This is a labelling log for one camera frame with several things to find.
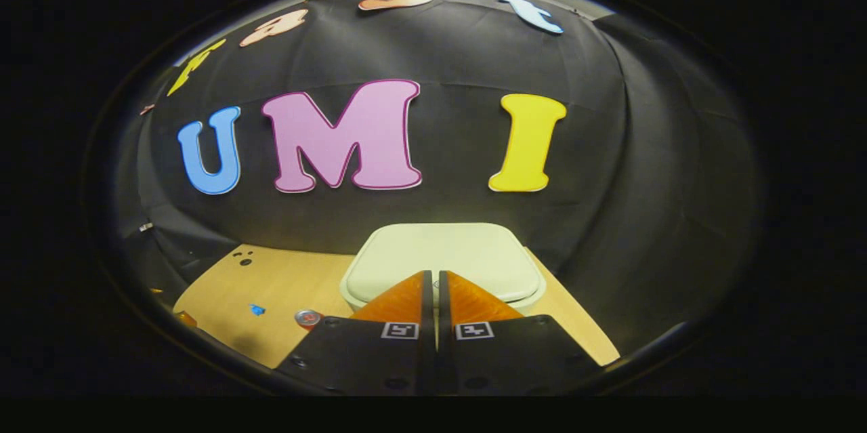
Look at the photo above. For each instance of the blue paper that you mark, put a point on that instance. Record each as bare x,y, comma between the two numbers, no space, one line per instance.
257,310

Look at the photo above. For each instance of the orange pop can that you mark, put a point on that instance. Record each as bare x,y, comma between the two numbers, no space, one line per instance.
308,319

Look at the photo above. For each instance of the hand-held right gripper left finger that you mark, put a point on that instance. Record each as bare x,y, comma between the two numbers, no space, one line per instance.
379,358

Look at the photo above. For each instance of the pale green desktop garbage bin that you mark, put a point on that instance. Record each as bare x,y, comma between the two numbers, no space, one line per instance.
440,250

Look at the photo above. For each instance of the black backdrop cloth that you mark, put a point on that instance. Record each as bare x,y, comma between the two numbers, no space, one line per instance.
474,53

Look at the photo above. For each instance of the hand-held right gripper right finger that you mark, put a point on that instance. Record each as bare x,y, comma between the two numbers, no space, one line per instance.
501,358

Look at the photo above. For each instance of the wooden desktop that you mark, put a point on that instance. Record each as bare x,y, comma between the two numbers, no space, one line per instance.
284,284

